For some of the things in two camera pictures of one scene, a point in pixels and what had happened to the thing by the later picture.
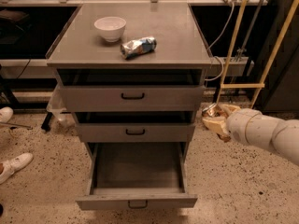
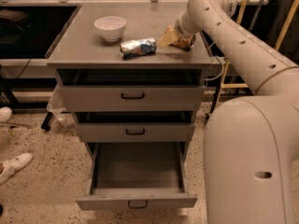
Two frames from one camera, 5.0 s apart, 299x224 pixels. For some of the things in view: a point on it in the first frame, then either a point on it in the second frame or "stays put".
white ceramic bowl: [110, 27] stays put
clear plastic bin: [57, 105] stays put
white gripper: [237, 126] to [179, 30]
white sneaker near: [10, 166] stays put
